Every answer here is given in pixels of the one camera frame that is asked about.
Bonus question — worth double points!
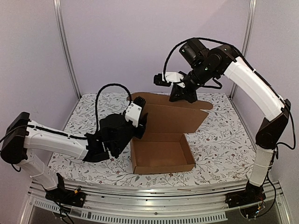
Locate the brown cardboard box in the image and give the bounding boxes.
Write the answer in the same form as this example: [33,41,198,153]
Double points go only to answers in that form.
[130,92,213,175]

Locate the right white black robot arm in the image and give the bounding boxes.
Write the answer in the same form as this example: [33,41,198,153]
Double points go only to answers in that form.
[162,37,293,208]

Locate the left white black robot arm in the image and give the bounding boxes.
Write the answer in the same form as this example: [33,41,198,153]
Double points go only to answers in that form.
[0,112,148,208]

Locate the white floral table cloth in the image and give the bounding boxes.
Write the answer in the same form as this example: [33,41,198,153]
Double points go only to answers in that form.
[48,93,255,188]

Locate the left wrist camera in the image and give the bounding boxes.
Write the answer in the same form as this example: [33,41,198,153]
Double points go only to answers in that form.
[124,96,146,127]

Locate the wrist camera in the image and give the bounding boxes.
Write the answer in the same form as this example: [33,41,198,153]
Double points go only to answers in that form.
[124,96,146,127]
[153,72,185,88]

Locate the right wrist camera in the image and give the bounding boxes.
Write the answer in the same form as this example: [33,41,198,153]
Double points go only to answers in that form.
[153,72,185,88]

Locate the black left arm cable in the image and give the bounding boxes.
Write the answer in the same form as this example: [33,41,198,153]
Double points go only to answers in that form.
[94,83,133,135]

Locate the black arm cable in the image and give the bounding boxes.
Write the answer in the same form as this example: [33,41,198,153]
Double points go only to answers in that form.
[162,36,287,103]
[94,83,133,135]

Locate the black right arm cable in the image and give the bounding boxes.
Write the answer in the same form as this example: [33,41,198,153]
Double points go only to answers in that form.
[162,36,287,103]

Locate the aluminium front rail frame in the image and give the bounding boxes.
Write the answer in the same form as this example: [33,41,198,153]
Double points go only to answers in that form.
[20,178,292,224]

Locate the right aluminium corner post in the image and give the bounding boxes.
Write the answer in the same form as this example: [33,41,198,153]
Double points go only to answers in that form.
[228,0,257,98]

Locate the aluminium corner post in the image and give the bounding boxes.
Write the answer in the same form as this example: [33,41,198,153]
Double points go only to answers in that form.
[228,0,257,98]
[53,0,82,99]

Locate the left aluminium corner post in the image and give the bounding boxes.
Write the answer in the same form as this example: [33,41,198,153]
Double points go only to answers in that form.
[53,0,82,99]

